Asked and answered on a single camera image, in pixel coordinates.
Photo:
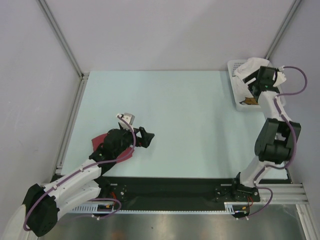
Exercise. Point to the right aluminium frame post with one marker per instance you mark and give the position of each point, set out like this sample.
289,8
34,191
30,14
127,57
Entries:
290,15

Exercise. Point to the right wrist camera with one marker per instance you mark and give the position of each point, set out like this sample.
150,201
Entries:
279,77

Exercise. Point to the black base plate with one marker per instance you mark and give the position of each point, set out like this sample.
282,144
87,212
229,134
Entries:
150,194

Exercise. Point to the white plastic basket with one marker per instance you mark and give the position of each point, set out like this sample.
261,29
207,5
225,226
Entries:
232,65

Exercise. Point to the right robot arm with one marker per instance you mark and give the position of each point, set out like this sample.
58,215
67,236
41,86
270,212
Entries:
276,144

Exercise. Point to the white tank top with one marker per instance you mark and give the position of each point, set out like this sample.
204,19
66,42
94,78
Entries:
241,72

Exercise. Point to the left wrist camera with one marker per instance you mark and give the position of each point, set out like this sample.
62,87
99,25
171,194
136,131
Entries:
125,118

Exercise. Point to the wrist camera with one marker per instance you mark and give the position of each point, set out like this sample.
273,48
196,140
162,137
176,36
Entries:
279,77
125,118

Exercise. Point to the left aluminium frame post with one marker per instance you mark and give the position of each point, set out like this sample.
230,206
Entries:
80,87

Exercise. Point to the white cable duct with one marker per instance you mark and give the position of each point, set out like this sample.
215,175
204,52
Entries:
92,209

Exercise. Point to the red tank top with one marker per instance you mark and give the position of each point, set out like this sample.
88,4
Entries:
125,155

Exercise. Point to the tan tank top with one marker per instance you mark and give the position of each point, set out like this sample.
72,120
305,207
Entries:
250,101

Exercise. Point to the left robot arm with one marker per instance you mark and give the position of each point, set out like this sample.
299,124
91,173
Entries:
45,205

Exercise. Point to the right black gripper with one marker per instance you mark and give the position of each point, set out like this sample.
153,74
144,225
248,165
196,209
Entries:
254,75

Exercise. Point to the aluminium frame post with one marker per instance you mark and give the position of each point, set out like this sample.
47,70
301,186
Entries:
80,87
290,15

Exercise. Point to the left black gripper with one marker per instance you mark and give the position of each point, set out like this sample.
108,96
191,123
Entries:
144,141

